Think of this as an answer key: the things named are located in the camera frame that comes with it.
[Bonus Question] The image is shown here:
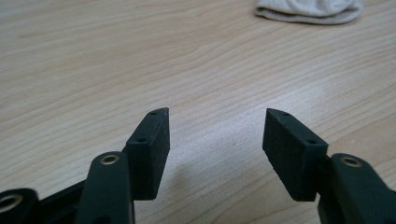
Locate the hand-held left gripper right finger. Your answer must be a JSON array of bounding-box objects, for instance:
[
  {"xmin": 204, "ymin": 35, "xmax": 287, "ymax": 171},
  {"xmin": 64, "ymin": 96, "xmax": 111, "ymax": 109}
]
[{"xmin": 262, "ymin": 107, "xmax": 396, "ymax": 224}]

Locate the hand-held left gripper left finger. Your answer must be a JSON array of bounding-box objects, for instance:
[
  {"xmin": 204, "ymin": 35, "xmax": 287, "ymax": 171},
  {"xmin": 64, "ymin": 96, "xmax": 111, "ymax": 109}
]
[{"xmin": 74, "ymin": 106, "xmax": 171, "ymax": 224}]

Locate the light grey cloth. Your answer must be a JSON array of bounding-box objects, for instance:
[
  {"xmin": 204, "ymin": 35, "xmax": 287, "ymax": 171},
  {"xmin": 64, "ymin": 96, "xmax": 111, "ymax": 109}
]
[{"xmin": 254, "ymin": 0, "xmax": 364, "ymax": 25}]

